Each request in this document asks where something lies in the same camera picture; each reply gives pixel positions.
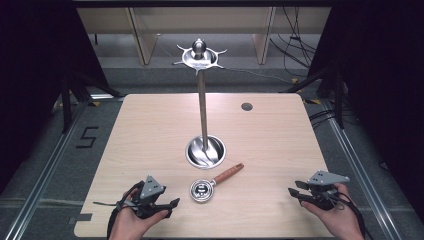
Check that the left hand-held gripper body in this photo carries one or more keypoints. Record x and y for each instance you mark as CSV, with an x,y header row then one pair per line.
x,y
151,186

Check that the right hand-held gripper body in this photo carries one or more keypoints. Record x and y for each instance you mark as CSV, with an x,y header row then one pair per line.
x,y
325,195

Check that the steel utensil rack stand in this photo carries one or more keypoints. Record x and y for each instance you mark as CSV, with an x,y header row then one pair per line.
x,y
202,110

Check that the person's right hand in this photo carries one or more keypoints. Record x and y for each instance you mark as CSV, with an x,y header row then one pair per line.
x,y
343,220

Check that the person's left hand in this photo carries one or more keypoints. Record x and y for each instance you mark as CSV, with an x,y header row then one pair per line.
x,y
128,226

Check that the black tape strip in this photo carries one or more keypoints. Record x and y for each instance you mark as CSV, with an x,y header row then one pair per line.
x,y
81,217

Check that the black tripod stand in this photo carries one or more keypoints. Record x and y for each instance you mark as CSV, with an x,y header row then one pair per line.
x,y
66,100
338,96

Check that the black curtain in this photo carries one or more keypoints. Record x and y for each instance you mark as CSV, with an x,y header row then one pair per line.
x,y
383,83
33,83

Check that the light wooden cabinet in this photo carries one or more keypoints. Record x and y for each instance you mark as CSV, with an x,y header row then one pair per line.
x,y
143,36

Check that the aluminium floor rail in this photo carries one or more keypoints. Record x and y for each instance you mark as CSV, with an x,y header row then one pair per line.
x,y
43,173
360,173

